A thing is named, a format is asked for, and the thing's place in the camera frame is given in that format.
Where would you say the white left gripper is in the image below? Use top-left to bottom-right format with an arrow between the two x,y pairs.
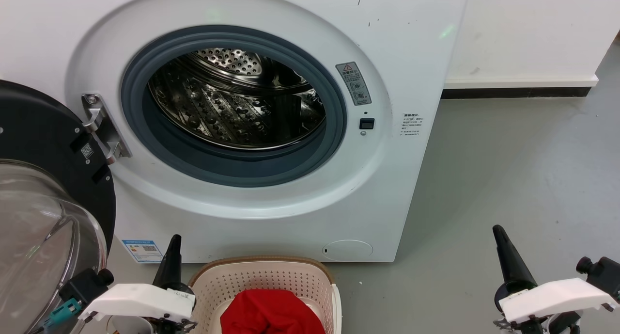
77,235 -> 197,334

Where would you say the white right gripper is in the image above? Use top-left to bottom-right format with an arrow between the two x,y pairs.
493,224 -> 620,334

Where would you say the red cloth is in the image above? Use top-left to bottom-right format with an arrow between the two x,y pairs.
220,288 -> 324,334

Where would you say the cream perforated laundry basket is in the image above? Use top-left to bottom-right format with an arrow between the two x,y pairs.
187,255 -> 342,334

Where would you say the silver metal door hinge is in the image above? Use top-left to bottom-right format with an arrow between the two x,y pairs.
81,94 -> 132,165

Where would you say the stainless steel washing machine drum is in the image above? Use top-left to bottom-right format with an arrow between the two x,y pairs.
148,48 -> 326,151

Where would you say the black glass washer door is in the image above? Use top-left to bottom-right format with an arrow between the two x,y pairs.
0,80 -> 117,334

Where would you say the grey rubber door gasket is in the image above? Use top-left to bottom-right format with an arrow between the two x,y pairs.
120,25 -> 348,189

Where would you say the white front-load washing machine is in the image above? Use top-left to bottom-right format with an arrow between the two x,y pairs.
0,0 -> 470,264

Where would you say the teal cable connector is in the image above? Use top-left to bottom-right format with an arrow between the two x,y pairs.
41,298 -> 83,331

